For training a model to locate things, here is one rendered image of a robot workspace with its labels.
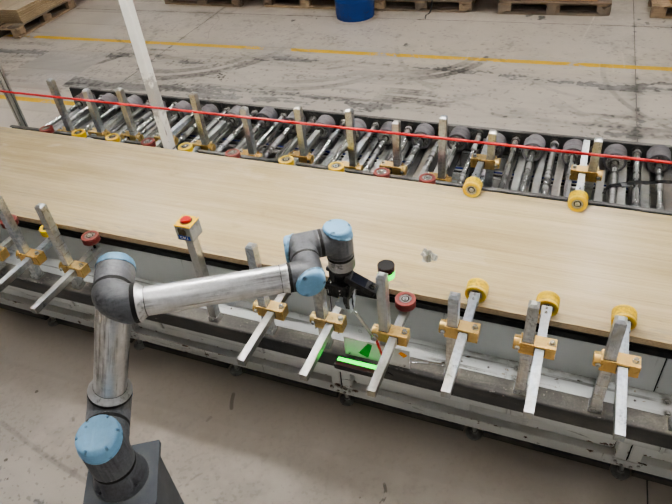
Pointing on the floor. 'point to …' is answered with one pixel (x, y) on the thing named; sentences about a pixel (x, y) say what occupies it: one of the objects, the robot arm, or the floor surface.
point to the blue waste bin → (354, 10)
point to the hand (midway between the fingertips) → (352, 310)
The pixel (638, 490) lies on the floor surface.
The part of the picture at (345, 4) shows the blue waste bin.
